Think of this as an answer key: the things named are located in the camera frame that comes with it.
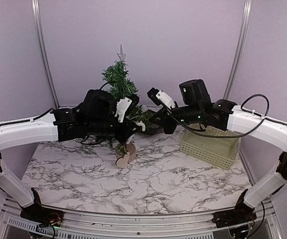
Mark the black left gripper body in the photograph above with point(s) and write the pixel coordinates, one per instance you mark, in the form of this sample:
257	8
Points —
99	128

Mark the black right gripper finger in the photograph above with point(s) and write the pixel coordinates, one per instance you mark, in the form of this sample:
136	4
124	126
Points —
157	116
159	124

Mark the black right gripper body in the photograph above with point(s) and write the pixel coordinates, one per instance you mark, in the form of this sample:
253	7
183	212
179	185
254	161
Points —
192	115

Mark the small green christmas tree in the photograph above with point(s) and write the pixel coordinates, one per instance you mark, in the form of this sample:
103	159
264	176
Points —
121	86

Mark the silver star ornament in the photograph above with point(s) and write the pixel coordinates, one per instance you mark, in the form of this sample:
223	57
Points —
121	55

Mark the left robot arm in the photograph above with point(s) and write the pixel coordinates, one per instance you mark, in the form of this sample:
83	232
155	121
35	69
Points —
98	115

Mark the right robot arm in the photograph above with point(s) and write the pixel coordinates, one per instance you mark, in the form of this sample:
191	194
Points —
227	116

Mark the black mesh object behind tree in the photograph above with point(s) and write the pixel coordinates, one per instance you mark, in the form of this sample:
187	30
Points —
151	128

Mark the round wooden tree base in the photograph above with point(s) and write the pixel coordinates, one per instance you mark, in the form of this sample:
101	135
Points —
122	149

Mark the green perforated plastic basket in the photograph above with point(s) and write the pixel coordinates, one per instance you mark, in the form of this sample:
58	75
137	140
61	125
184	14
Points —
220	152

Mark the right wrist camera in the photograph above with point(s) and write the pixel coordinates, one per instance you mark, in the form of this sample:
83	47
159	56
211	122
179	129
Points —
159	97

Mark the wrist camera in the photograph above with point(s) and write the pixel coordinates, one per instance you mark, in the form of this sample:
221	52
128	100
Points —
159	97
125	106

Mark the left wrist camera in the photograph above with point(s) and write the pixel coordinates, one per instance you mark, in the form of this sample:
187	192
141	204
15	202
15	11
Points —
125	106

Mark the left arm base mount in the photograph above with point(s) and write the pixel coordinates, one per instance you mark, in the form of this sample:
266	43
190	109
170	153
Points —
38	213

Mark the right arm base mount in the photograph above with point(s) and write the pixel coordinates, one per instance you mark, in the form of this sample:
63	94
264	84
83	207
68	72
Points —
241	213

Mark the right aluminium frame post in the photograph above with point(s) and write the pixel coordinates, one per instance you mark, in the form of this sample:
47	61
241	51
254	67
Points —
245	21

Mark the aluminium frame post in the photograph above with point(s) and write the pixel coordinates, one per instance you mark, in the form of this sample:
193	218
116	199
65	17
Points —
43	52
245	21

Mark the front aluminium rail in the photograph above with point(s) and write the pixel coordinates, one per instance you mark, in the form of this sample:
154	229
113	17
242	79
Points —
91	225

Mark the left aluminium frame post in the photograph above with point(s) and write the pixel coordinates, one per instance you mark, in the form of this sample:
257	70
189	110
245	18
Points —
43	52

